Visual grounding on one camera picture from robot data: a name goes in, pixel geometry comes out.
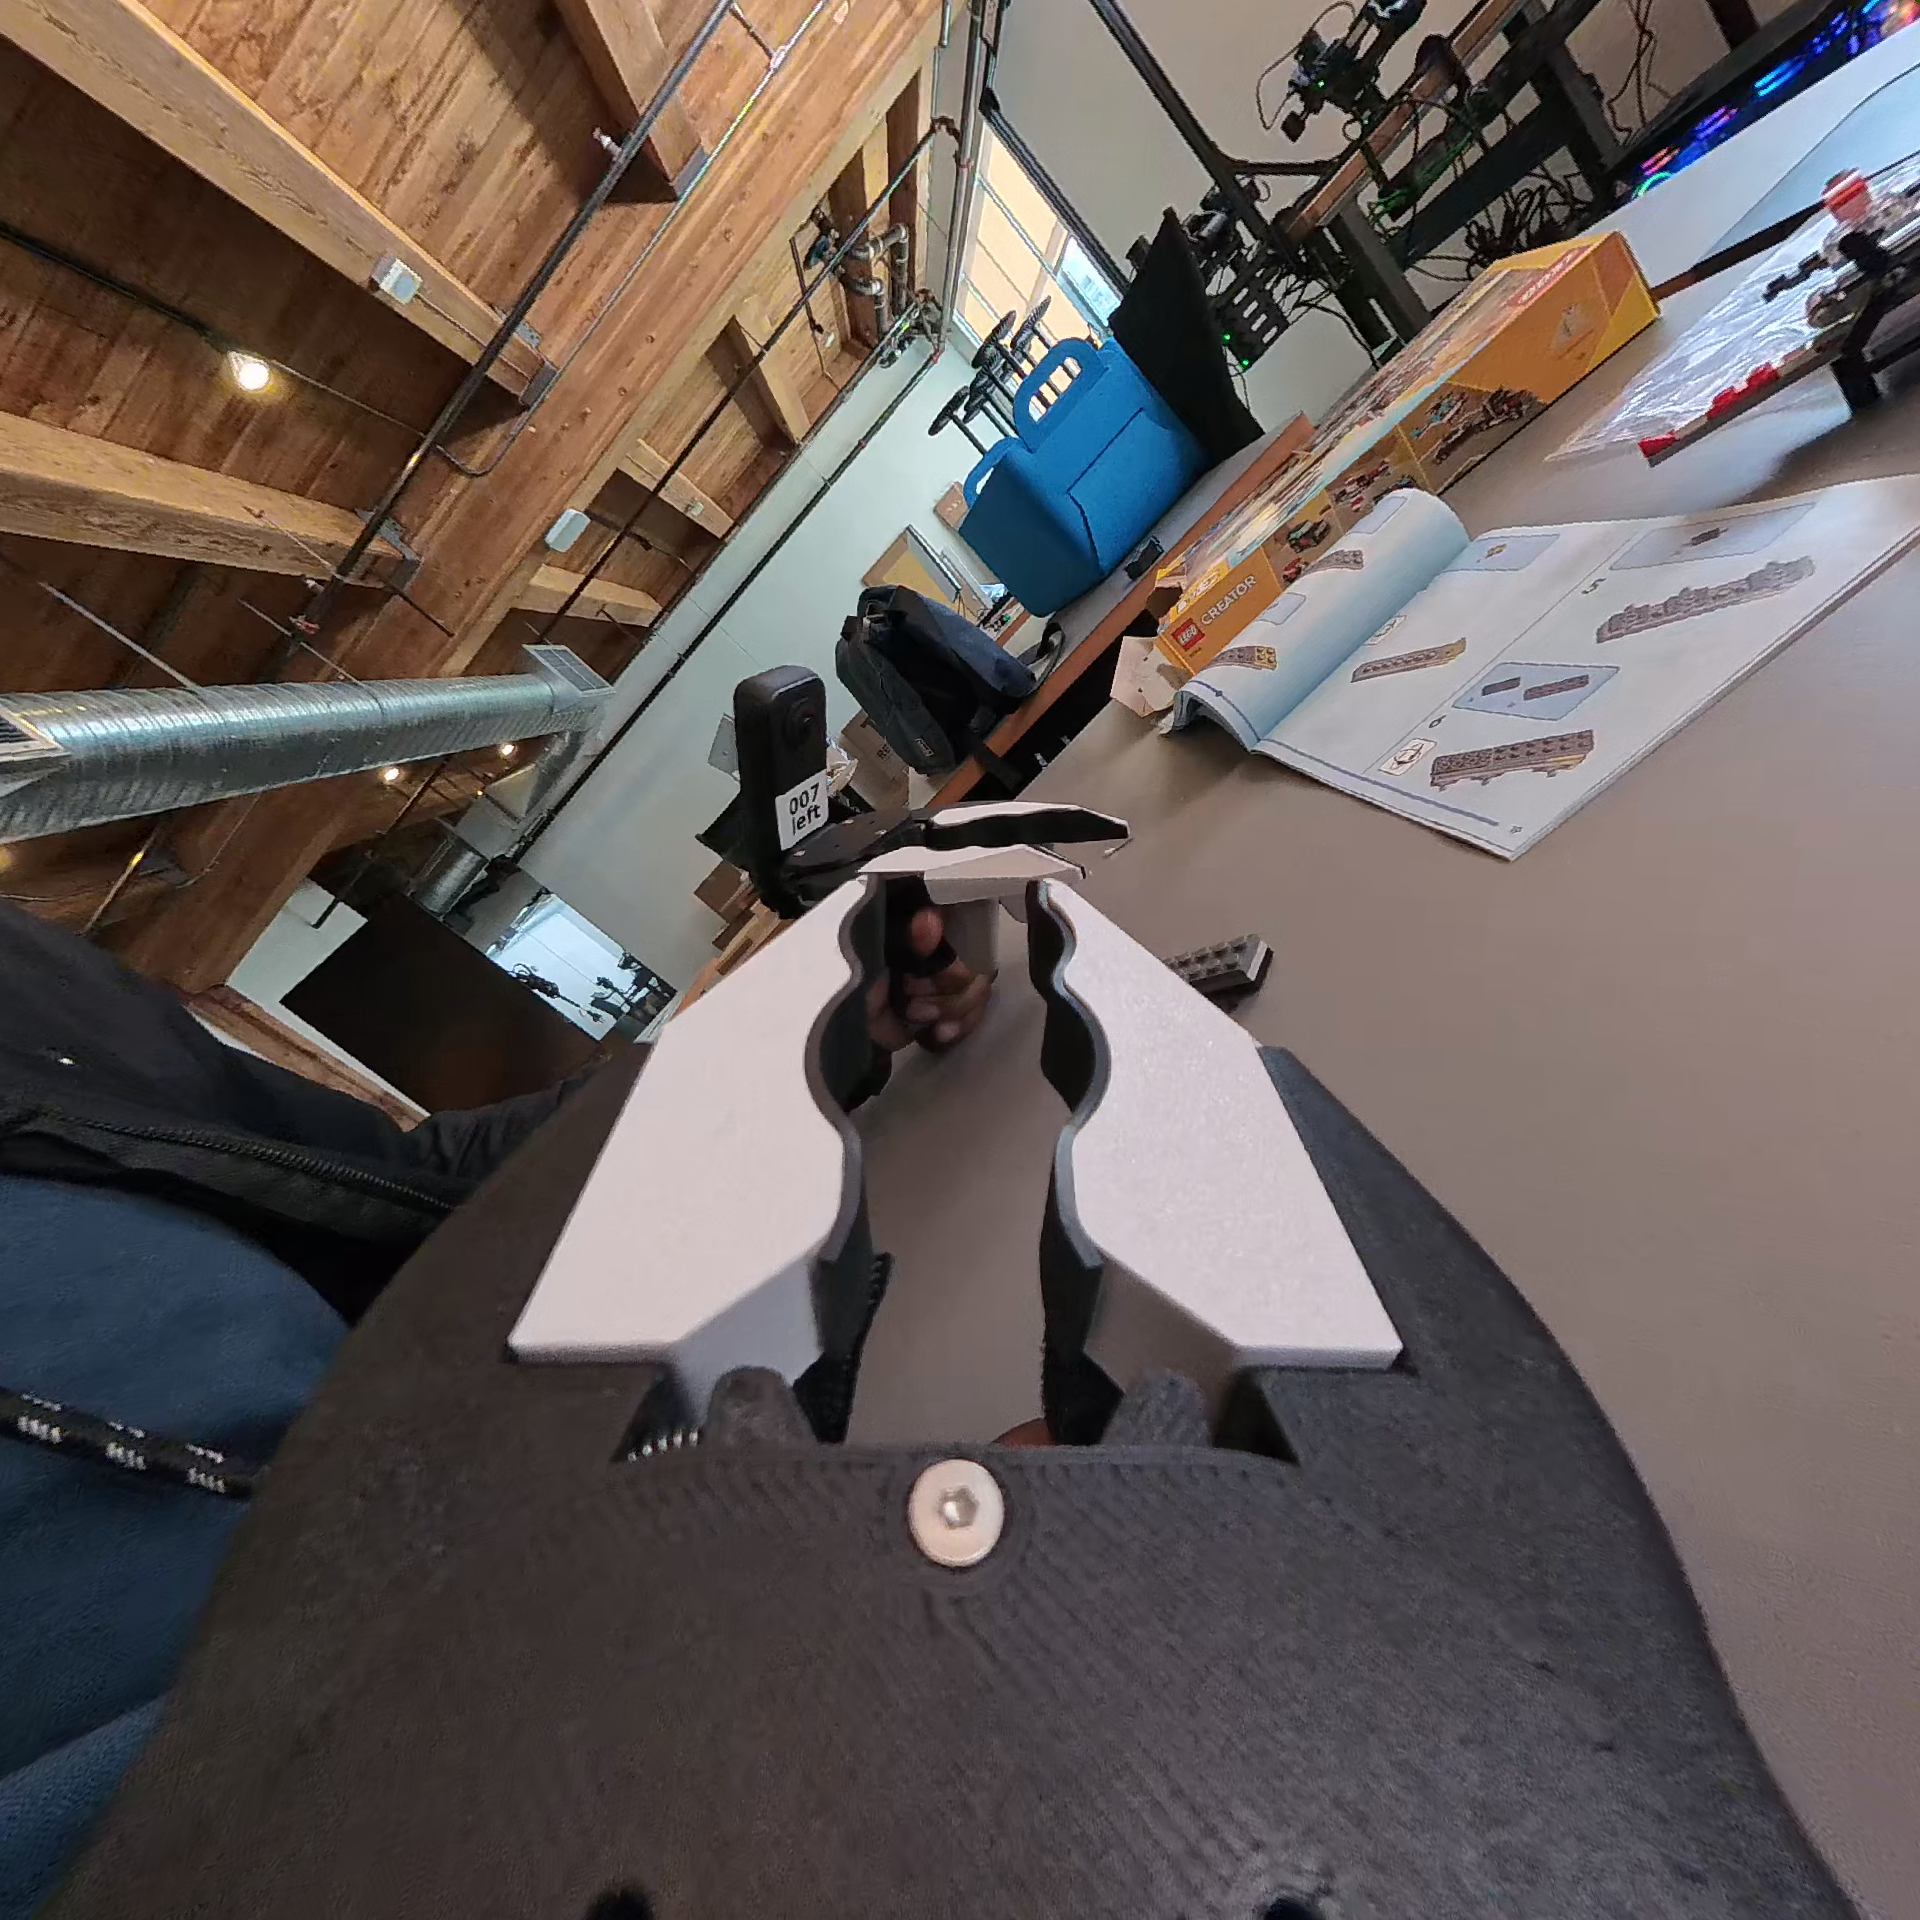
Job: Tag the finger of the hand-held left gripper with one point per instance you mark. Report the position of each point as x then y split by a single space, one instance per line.
1033 823
990 868

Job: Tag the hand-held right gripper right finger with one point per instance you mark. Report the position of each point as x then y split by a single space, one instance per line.
1215 1187

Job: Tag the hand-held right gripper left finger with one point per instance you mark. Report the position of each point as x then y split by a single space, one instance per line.
703 1171

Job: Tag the dark grey brick plate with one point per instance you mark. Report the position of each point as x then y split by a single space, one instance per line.
1219 963

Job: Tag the grey desk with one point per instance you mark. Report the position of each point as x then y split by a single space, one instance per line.
1500 1124

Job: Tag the person's left hand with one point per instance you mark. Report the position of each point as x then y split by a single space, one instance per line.
944 1009

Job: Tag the black backpack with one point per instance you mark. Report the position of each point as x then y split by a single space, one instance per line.
915 675

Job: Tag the white ceiling box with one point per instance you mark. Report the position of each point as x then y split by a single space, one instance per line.
567 528
397 279

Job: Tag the blue armchair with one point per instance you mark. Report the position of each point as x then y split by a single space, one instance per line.
1081 480

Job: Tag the black bar stool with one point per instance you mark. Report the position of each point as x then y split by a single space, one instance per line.
1012 337
967 407

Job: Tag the black ceiling pipe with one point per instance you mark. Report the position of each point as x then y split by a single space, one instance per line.
510 323

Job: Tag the black panel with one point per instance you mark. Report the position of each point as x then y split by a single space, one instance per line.
1185 330

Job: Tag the black jacket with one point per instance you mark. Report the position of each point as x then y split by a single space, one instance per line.
180 1112

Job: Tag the open building instruction booklet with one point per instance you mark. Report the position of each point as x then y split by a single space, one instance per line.
1575 661

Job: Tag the blue hoodie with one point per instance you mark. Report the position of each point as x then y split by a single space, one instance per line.
135 1351

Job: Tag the yellow brick set box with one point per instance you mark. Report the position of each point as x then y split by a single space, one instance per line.
1560 315

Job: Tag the clear plastic bag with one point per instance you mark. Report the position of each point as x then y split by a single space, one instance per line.
1696 395

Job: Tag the partly built brick model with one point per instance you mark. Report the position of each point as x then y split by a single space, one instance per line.
1875 255

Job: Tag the lit computer case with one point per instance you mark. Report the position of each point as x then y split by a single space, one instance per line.
1771 90

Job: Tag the dark wall screen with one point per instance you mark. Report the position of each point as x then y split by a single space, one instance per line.
435 1006

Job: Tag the silver ventilation duct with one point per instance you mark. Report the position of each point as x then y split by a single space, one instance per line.
299 736

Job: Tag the black camera rig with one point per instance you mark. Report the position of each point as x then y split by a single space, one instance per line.
1336 61

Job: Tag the black frame workbench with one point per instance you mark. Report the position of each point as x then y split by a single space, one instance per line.
1568 90

